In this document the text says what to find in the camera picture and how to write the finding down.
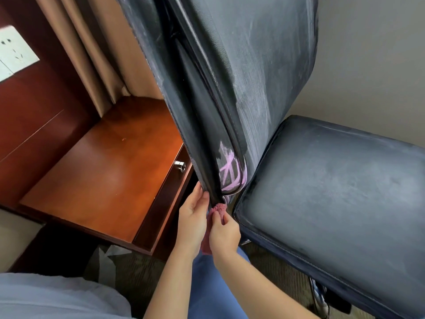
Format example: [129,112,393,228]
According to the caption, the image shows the person's right hand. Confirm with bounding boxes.
[208,210,242,260]

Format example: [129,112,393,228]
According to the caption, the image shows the person's left hand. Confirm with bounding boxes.
[174,181,210,260]

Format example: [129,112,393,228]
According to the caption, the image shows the pink cleaning cloth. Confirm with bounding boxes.
[200,202,230,256]

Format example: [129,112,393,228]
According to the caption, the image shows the black leather chair backrest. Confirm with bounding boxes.
[114,0,319,205]

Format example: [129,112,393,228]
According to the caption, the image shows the person's left forearm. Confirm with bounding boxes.
[143,245,197,319]

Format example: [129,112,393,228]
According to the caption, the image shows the person's right forearm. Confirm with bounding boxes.
[212,249,319,319]

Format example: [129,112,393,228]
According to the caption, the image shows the blue trousers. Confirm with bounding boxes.
[187,247,251,319]

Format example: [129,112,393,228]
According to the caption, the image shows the white plastic bag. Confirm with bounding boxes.
[83,244,133,286]

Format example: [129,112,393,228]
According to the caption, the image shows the brown wooden nightstand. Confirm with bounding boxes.
[18,96,197,261]

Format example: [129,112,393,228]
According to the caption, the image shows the beige curtain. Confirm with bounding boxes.
[33,0,165,118]

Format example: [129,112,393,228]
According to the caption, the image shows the dark wooden wall panel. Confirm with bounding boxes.
[0,0,100,210]

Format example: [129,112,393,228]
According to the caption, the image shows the white small wall switch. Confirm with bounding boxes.
[0,59,14,84]

